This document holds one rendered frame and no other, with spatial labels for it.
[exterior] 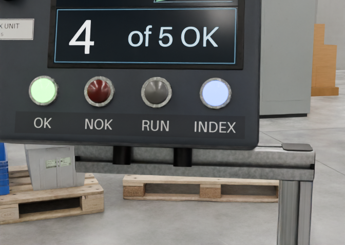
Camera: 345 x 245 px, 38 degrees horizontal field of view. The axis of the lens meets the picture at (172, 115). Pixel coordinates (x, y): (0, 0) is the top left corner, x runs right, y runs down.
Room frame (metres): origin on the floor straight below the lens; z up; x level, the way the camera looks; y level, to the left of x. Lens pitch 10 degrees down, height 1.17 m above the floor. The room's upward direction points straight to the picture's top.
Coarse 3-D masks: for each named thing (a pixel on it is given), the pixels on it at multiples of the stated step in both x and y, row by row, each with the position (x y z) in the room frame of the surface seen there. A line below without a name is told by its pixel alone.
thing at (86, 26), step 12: (60, 12) 0.46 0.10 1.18; (72, 12) 0.45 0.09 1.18; (84, 12) 0.45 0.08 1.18; (96, 12) 0.45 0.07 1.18; (108, 12) 0.45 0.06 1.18; (60, 24) 0.45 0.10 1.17; (72, 24) 0.45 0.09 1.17; (84, 24) 0.45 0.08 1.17; (96, 24) 0.45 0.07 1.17; (108, 24) 0.45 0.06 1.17; (60, 36) 0.45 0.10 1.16; (72, 36) 0.45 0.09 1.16; (84, 36) 0.45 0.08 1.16; (96, 36) 0.45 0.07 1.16; (108, 36) 0.44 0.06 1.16; (60, 48) 0.45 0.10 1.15; (72, 48) 0.45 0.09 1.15; (84, 48) 0.44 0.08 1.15; (96, 48) 0.44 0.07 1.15; (108, 48) 0.44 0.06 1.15; (60, 60) 0.44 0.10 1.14; (72, 60) 0.44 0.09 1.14; (84, 60) 0.44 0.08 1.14; (96, 60) 0.44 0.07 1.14; (108, 60) 0.44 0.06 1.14
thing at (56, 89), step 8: (40, 80) 0.44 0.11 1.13; (48, 80) 0.44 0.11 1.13; (32, 88) 0.43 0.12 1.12; (40, 88) 0.43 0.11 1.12; (48, 88) 0.43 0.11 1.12; (56, 88) 0.44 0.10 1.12; (32, 96) 0.44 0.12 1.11; (40, 96) 0.43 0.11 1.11; (48, 96) 0.43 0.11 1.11; (56, 96) 0.44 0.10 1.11; (40, 104) 0.43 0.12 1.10; (48, 104) 0.43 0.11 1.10
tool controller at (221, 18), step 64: (0, 0) 0.47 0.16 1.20; (64, 0) 0.46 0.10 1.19; (128, 0) 0.45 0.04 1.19; (192, 0) 0.44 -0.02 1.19; (256, 0) 0.44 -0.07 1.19; (0, 64) 0.45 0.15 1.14; (64, 64) 0.44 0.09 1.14; (128, 64) 0.44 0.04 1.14; (192, 64) 0.43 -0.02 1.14; (256, 64) 0.42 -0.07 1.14; (0, 128) 0.44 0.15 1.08; (64, 128) 0.43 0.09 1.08; (128, 128) 0.42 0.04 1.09; (192, 128) 0.41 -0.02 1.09; (256, 128) 0.41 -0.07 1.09
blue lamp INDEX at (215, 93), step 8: (208, 80) 0.42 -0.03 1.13; (216, 80) 0.42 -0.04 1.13; (208, 88) 0.41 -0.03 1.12; (216, 88) 0.41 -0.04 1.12; (224, 88) 0.41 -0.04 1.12; (200, 96) 0.42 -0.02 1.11; (208, 96) 0.41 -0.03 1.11; (216, 96) 0.41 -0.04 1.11; (224, 96) 0.41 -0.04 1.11; (208, 104) 0.42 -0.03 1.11; (216, 104) 0.41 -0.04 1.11; (224, 104) 0.41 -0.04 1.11
